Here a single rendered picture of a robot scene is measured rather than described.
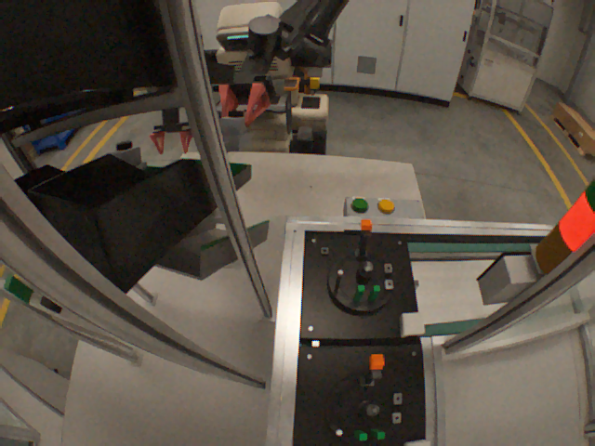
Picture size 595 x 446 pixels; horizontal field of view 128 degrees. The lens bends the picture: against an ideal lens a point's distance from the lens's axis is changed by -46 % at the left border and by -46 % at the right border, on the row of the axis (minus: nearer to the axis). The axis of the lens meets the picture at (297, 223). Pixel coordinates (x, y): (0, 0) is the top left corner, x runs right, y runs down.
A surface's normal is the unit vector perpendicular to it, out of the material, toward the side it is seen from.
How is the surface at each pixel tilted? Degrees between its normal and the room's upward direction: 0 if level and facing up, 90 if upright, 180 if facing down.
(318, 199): 0
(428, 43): 90
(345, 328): 0
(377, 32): 90
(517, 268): 0
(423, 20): 90
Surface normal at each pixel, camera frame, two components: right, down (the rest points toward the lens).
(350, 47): -0.11, 0.79
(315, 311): -0.03, -0.61
